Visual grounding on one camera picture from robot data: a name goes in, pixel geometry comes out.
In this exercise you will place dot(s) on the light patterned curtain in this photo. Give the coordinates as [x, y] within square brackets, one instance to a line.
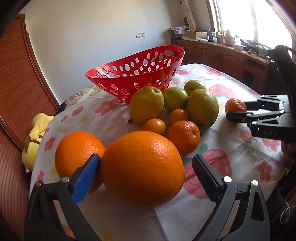
[192, 21]

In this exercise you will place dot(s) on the yellow-green pear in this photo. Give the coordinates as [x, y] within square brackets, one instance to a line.
[147, 103]
[202, 108]

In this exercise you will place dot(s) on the floral strawberry tablecloth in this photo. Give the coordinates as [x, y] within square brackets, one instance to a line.
[229, 147]

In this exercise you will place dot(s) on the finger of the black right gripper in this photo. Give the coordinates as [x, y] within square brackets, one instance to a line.
[246, 117]
[267, 102]

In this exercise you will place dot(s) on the red perforated plastic basket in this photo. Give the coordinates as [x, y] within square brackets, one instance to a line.
[154, 67]

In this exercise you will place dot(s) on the small yellow-green apple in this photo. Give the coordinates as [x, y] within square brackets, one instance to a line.
[192, 85]

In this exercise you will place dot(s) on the person's right hand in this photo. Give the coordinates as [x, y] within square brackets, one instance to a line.
[287, 150]

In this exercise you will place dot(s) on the white wall switch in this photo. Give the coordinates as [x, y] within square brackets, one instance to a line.
[140, 35]

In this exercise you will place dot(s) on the wooden door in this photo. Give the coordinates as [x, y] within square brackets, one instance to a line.
[24, 93]

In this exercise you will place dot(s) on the wooden sideboard cabinet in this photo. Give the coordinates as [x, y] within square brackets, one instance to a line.
[250, 69]

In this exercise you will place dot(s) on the medium mandarin orange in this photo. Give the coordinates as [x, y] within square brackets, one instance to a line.
[185, 135]

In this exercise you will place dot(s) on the patterned bed quilt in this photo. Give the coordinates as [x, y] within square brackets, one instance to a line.
[78, 97]

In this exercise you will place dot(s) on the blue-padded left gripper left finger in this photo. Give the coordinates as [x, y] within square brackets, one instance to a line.
[42, 221]

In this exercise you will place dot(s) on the green apple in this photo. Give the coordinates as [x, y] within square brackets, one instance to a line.
[175, 98]

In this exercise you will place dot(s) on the pink white bottle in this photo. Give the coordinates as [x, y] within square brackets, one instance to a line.
[228, 39]

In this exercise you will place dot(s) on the small tangerine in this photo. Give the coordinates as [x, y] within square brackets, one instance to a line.
[155, 125]
[178, 115]

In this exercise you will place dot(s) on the yellow plush toy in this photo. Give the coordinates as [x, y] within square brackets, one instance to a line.
[33, 140]

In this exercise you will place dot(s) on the large orange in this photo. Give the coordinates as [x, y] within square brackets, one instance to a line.
[74, 150]
[142, 169]

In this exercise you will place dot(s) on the cardboard box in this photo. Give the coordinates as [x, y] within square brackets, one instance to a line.
[196, 35]

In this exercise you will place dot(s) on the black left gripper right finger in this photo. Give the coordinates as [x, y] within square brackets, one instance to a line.
[251, 221]

